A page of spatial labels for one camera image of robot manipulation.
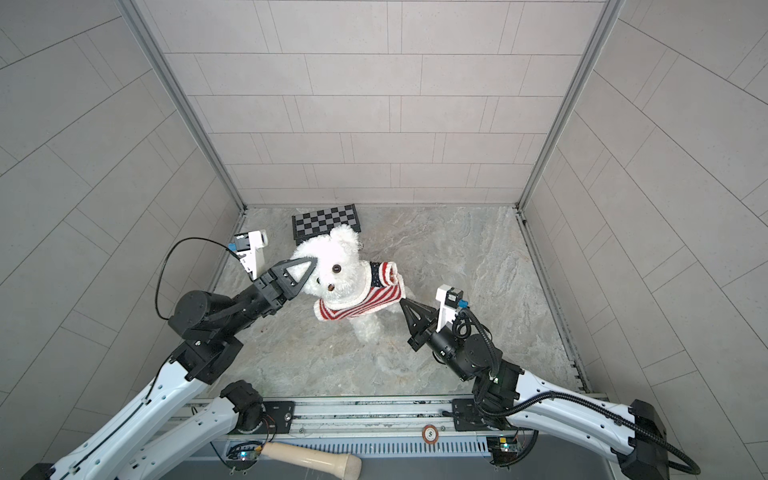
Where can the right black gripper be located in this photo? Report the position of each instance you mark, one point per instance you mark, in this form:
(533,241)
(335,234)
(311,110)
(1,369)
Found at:
(418,331)

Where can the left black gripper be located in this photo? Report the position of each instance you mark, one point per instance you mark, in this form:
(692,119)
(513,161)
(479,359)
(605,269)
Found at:
(270,290)

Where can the red white striped knit sweater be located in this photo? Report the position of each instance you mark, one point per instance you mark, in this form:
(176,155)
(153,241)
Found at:
(386,288)

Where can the white teddy bear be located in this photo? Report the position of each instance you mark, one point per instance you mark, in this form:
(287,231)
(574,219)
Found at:
(340,276)

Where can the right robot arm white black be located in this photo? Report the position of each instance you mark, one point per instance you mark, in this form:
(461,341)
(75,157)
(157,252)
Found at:
(507,396)

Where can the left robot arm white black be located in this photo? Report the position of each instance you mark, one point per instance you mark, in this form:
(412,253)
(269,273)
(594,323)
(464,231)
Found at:
(126,447)

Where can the folded black white chessboard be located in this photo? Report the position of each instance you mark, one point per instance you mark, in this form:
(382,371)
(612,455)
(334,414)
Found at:
(312,224)

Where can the round red white sticker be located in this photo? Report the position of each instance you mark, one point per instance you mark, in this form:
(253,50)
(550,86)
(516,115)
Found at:
(430,434)

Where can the right green circuit board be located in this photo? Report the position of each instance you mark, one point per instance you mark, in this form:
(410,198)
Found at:
(504,451)

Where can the green circuit board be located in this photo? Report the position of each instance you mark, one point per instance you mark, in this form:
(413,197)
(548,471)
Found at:
(504,451)
(244,455)

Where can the left green circuit board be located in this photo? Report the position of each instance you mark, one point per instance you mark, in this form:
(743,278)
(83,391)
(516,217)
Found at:
(244,455)

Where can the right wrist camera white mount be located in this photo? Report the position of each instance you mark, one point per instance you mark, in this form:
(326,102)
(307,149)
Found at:
(450,302)

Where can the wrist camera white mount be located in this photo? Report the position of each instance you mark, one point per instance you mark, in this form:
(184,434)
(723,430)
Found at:
(450,302)
(248,247)

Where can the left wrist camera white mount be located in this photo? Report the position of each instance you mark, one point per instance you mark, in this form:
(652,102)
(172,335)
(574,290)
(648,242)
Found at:
(248,247)

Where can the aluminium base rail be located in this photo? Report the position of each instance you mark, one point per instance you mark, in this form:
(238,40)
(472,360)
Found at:
(330,417)

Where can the beige wooden handle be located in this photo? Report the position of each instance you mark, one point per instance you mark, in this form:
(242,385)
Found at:
(342,466)

